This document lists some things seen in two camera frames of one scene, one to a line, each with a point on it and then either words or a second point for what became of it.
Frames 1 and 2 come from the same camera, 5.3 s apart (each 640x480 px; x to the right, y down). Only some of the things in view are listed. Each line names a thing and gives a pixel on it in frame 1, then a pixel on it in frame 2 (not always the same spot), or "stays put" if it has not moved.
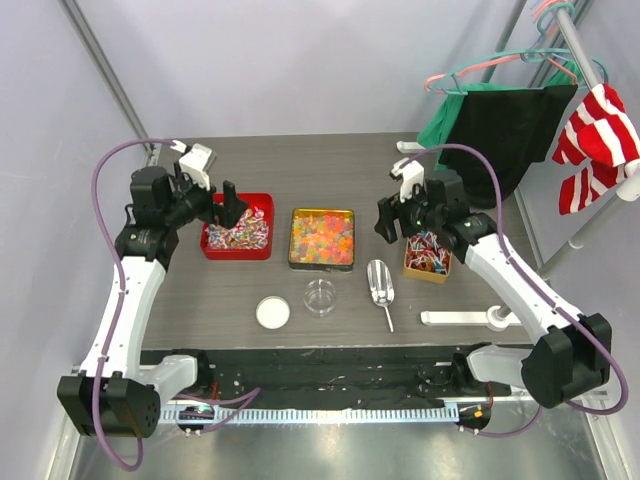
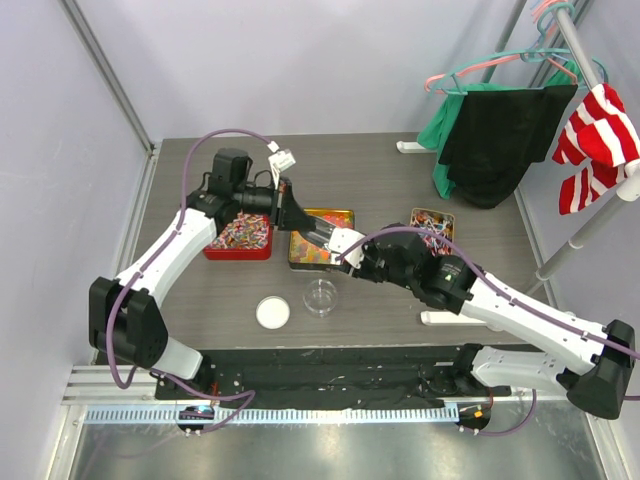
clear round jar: x=319 y=297 stays put
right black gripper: x=390 y=210 to x=369 y=246
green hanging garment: x=444 y=110 stays put
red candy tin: x=252 y=236 stays put
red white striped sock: x=600 y=139 stays put
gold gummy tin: x=322 y=239 stays put
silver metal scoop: x=381 y=285 to x=320 y=233
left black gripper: x=229 y=212 to x=286 y=214
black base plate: x=315 y=375 stays put
